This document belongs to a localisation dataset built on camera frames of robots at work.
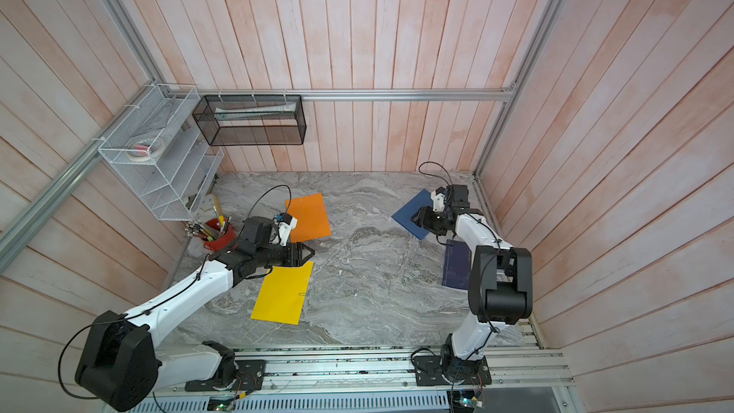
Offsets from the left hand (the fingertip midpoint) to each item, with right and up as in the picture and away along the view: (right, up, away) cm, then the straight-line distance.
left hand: (306, 256), depth 83 cm
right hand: (+36, +11, +12) cm, 39 cm away
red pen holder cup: (-26, +4, +6) cm, 27 cm away
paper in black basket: (-25, +45, +6) cm, 51 cm away
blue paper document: (+33, +10, +27) cm, 44 cm away
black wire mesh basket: (-25, +47, +21) cm, 57 cm away
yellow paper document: (-8, -13, +4) cm, 16 cm away
